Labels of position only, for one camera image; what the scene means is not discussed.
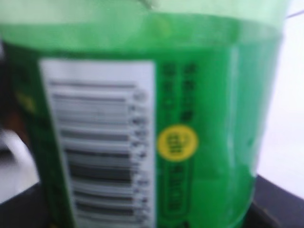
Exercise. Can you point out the green soda bottle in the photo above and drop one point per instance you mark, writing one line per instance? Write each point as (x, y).
(144, 113)

